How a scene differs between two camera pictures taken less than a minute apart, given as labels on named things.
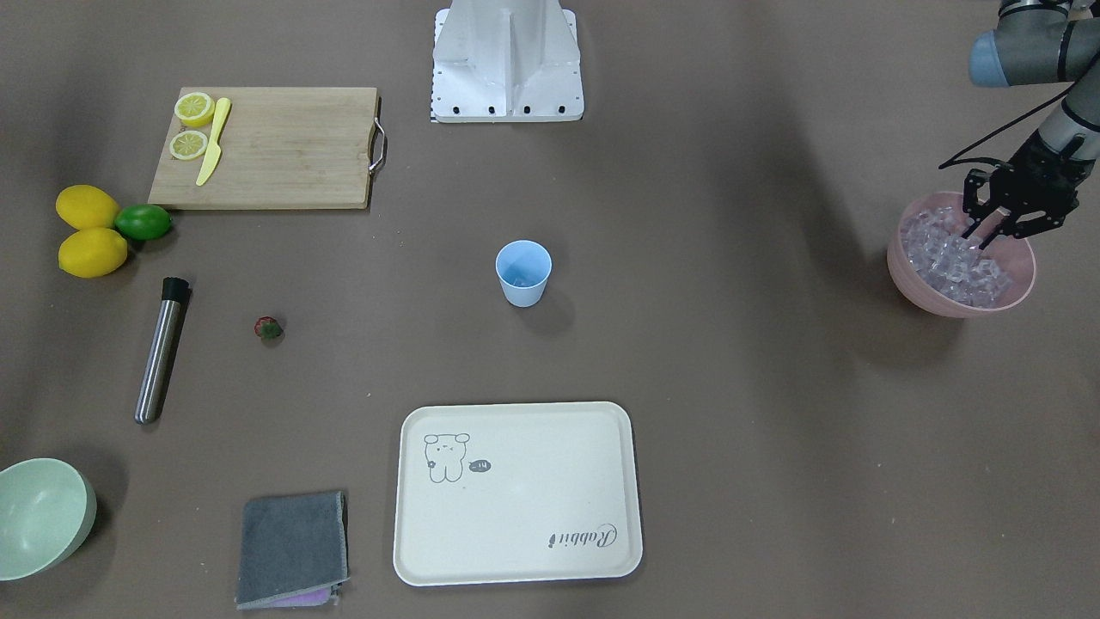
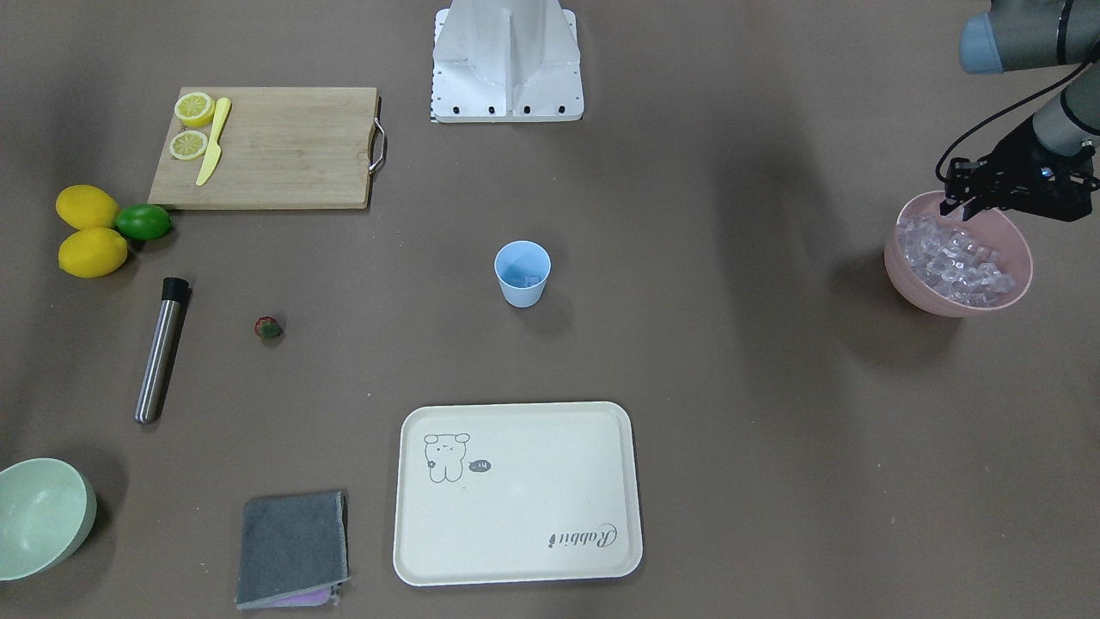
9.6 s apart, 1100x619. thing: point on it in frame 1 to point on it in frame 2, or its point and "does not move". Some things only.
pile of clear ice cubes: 934,247 does not move
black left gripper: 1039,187 to 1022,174
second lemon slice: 188,144 does not move
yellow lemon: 84,206 does not move
